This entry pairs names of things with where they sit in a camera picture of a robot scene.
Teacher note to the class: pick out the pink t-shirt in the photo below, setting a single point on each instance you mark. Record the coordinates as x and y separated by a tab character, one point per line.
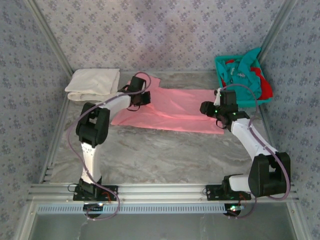
180	110

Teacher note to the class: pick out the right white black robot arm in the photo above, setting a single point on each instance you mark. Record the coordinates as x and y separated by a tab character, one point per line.
250	140

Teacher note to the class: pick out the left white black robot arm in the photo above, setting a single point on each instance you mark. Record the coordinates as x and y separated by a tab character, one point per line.
90	160

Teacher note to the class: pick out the teal plastic basket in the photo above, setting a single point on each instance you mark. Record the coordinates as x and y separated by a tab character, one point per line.
217	67

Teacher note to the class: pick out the teal t-shirt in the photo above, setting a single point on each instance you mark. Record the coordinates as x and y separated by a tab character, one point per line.
243	80

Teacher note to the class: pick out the red t-shirt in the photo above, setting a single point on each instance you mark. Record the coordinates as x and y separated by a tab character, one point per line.
267	90

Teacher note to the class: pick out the folded white t-shirt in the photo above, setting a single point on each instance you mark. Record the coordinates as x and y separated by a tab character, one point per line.
92	82

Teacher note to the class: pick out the right controller board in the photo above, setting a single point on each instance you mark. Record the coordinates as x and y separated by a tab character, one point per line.
234	208

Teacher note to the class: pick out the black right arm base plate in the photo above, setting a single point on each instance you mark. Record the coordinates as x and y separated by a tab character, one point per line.
212	192

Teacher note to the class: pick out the aluminium mounting rail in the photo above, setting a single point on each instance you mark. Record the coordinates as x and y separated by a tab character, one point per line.
162	191

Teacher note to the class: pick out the aluminium frame post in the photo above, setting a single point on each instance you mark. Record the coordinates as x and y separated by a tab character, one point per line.
52	37
279	25

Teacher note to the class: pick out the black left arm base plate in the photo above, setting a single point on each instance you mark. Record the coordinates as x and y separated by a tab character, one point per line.
111	192

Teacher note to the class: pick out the aluminium table side rail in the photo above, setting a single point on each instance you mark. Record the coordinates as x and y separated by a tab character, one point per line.
51	155

